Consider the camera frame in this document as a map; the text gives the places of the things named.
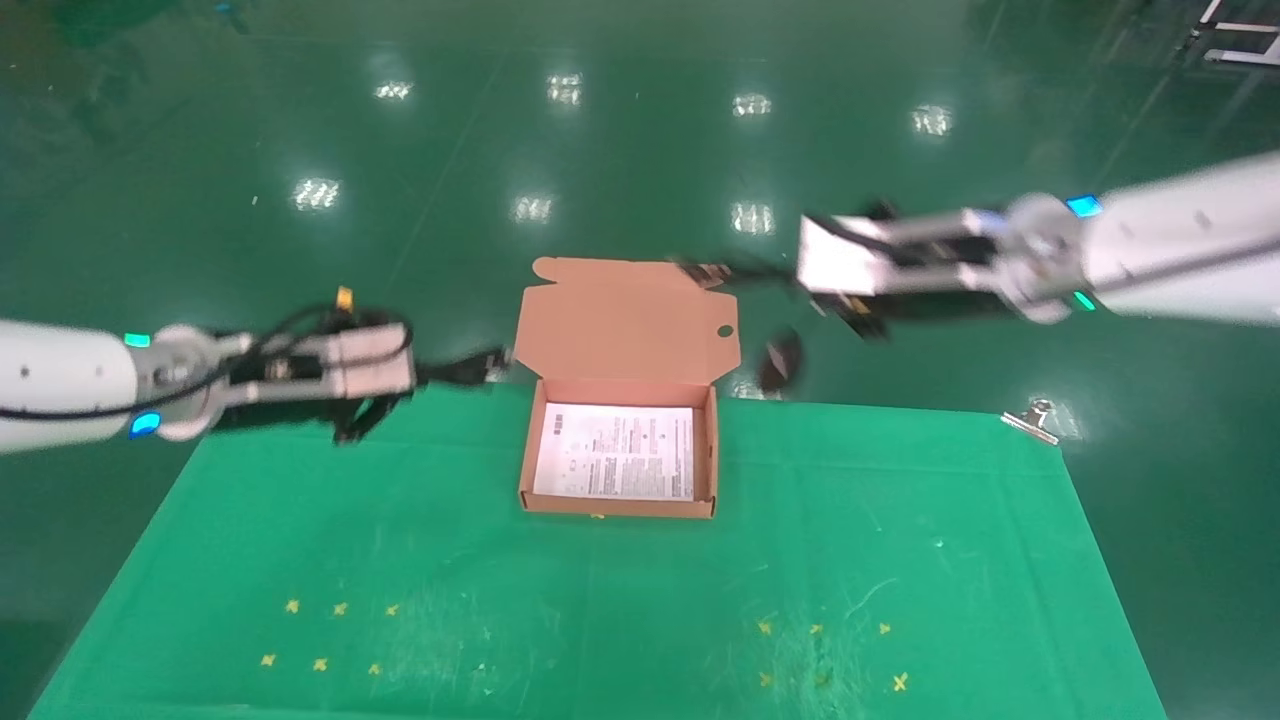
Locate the grey metal frame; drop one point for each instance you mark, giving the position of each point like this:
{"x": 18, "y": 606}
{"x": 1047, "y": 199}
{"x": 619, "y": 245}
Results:
{"x": 1240, "y": 58}

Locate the white printed paper sheet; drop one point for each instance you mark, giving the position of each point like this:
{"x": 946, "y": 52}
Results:
{"x": 615, "y": 450}

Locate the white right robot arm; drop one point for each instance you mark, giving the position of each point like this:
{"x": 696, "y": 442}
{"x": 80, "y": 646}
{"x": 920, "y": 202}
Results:
{"x": 1180, "y": 240}

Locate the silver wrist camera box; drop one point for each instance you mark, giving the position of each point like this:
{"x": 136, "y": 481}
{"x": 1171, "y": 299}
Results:
{"x": 850, "y": 265}
{"x": 370, "y": 360}

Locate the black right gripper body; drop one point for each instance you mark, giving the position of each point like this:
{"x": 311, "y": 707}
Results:
{"x": 940, "y": 305}

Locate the orange cardboard box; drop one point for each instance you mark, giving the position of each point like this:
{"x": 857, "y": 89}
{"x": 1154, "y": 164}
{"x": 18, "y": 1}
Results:
{"x": 620, "y": 320}

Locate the silver binder clip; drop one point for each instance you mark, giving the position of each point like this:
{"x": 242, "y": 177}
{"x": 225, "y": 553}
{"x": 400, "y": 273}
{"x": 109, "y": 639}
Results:
{"x": 1030, "y": 425}

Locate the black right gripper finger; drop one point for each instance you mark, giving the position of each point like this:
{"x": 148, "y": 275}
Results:
{"x": 855, "y": 315}

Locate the green table mat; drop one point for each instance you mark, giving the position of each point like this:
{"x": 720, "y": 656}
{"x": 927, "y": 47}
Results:
{"x": 600, "y": 600}

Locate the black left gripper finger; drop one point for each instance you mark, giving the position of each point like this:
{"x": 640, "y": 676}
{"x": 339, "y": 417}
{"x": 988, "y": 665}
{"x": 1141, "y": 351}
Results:
{"x": 370, "y": 418}

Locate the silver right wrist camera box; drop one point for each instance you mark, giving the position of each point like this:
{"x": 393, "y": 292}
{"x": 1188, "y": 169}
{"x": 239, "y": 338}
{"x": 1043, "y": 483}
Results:
{"x": 850, "y": 265}

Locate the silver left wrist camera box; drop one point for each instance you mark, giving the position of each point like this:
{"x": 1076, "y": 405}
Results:
{"x": 370, "y": 360}

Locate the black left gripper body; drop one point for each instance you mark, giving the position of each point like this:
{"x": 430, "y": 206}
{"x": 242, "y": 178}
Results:
{"x": 280, "y": 412}

